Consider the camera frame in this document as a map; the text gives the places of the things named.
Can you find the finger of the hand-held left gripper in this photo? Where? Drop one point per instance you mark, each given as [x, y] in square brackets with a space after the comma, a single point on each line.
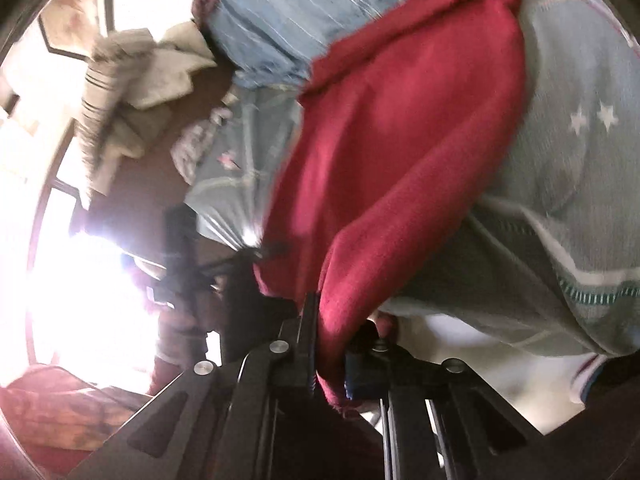
[245, 257]

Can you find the blue plaid pillow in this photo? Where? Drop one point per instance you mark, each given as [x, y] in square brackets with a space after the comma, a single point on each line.
[280, 15]

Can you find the white crumpled cloth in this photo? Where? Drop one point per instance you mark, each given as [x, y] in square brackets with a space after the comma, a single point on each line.
[160, 70]

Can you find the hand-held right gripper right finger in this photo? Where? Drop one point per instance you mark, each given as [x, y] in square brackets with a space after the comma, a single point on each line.
[356, 375]

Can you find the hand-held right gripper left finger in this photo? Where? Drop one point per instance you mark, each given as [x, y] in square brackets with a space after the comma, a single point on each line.
[307, 350]

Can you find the reddish brown patterned cloth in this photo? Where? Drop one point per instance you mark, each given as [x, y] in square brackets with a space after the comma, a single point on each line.
[65, 410]

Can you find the striped fringed cloth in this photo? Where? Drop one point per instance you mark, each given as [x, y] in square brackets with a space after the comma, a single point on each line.
[100, 105]

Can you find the red knit sweater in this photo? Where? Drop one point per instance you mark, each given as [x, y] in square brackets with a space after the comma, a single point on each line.
[400, 135]

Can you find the grey-blue printed bed sheet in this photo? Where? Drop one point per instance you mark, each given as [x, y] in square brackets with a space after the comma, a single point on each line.
[575, 200]

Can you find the brown wooden headboard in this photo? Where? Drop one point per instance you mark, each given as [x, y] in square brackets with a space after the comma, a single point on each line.
[165, 170]

